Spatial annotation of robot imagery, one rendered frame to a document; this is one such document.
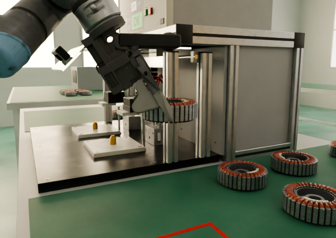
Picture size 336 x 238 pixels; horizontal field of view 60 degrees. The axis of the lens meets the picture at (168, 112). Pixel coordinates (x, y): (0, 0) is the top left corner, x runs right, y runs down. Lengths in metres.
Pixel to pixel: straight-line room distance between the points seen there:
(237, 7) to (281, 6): 7.34
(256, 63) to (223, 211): 0.46
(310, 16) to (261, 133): 7.70
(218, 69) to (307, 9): 7.86
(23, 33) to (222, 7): 0.59
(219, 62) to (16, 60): 0.51
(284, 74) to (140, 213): 0.61
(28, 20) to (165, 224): 0.41
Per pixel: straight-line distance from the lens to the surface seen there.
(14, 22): 0.55
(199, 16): 0.89
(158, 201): 0.61
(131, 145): 0.88
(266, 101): 0.91
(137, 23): 1.03
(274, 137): 0.96
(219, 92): 0.82
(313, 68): 8.33
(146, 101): 0.50
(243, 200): 0.63
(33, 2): 0.59
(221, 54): 0.81
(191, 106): 0.53
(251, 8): 1.01
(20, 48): 0.53
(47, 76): 5.58
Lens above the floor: 1.02
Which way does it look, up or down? 9 degrees down
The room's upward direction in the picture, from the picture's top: straight up
